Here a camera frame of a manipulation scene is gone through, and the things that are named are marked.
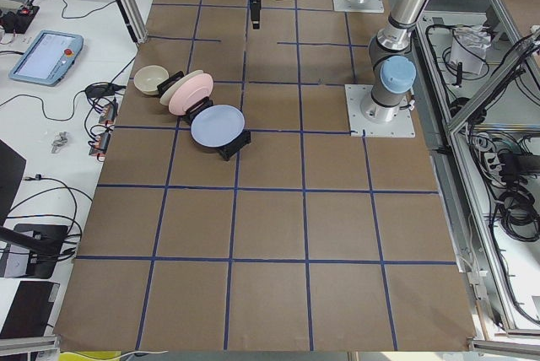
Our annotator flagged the light blue plate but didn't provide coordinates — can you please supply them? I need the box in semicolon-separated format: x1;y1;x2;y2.
191;105;245;148

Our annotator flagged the pink plate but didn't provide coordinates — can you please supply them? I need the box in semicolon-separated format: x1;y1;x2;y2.
168;73;213;116

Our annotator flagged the cream plate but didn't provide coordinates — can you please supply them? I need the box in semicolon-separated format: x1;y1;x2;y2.
159;69;203;106

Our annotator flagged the cream bowl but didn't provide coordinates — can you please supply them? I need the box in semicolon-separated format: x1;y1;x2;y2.
133;65;169;96

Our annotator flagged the black dish rack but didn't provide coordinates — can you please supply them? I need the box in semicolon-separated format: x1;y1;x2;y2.
158;71;251;161

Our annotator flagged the near teach pendant tablet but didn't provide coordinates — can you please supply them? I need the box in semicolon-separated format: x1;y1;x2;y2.
8;30;84;86

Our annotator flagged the crumpled white paper bag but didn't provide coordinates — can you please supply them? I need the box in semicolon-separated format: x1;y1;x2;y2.
449;25;491;75

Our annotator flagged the black monitor stand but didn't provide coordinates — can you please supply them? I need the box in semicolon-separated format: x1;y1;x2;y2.
1;143;68;279

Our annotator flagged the small metal bracket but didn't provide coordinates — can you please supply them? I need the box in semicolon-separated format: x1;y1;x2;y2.
51;132;69;154

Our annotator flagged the black cable bundle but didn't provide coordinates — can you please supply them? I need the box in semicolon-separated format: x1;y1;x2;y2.
489;132;540;244

